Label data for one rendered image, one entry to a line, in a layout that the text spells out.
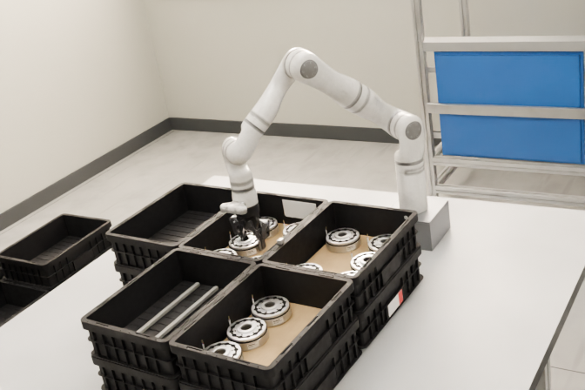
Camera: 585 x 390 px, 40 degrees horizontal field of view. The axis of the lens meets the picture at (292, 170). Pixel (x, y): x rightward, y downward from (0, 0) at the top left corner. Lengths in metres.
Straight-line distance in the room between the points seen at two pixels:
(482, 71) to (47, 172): 2.93
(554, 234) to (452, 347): 0.67
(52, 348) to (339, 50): 3.37
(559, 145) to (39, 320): 2.56
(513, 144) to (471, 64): 0.45
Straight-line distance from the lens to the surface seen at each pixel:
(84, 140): 5.80
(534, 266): 2.55
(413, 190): 2.63
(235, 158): 2.34
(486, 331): 2.27
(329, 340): 2.03
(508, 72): 4.07
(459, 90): 4.18
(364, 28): 5.28
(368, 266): 2.15
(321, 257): 2.42
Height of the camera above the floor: 1.99
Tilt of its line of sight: 22 degrees down
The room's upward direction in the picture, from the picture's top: 9 degrees counter-clockwise
